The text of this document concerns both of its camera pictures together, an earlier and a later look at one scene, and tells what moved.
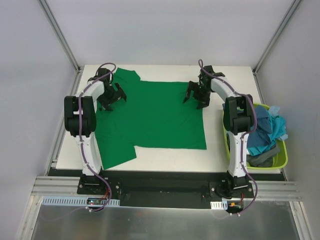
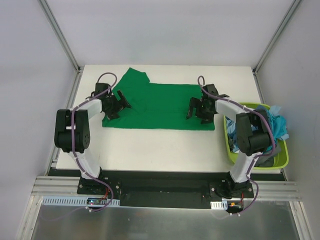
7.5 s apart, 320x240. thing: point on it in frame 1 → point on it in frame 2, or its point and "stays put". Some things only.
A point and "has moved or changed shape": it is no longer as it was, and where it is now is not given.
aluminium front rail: x=57 y=186 stays put
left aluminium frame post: x=64 y=42 stays put
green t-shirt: x=155 y=114 has moved or changed shape
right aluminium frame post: x=294 y=5 stays put
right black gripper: x=197 y=93 → x=196 y=110
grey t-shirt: x=264 y=159 stays put
